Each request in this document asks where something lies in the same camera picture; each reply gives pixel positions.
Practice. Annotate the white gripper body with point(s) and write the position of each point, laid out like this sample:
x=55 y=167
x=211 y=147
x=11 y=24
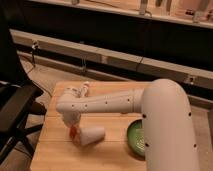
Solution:
x=71 y=119

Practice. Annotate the red orange pepper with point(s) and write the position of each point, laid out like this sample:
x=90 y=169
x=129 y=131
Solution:
x=73 y=132

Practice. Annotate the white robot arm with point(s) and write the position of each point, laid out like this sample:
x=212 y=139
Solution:
x=170 y=143

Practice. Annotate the white paper cup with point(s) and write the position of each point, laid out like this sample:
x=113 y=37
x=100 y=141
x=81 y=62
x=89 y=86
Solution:
x=90 y=135

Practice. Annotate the black office chair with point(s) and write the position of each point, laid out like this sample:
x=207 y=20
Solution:
x=17 y=97

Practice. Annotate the green bowl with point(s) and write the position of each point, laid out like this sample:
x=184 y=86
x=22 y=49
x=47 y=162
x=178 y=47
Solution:
x=135 y=138

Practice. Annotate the long metal rail beam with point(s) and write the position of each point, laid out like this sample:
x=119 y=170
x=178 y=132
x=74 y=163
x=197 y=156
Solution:
x=181 y=73

